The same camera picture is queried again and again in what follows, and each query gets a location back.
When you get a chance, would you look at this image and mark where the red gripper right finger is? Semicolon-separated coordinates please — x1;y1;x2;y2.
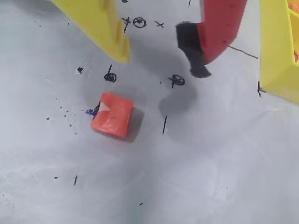
175;0;248;79

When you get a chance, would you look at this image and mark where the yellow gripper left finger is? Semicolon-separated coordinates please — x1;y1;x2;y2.
50;0;131;64

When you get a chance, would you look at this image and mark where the yellow three-compartment box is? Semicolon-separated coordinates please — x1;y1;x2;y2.
258;0;299;105

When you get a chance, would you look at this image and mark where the white plastic table cover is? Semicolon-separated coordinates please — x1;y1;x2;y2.
0;0;299;224

